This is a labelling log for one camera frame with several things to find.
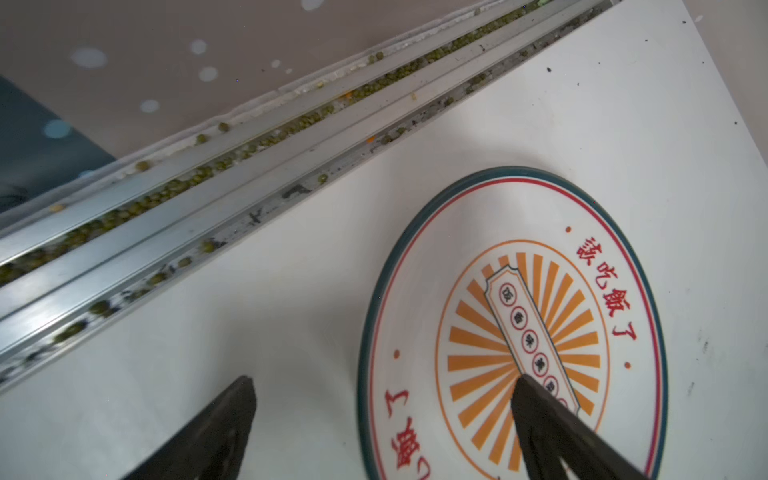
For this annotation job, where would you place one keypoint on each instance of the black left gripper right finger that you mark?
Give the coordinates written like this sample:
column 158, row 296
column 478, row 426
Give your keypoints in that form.
column 554, row 441

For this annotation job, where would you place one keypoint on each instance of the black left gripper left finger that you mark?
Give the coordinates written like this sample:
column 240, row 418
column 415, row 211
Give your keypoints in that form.
column 212, row 445

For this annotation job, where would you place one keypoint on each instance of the orange sunburst plate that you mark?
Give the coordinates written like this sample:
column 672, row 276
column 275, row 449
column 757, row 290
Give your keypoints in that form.
column 509, row 271

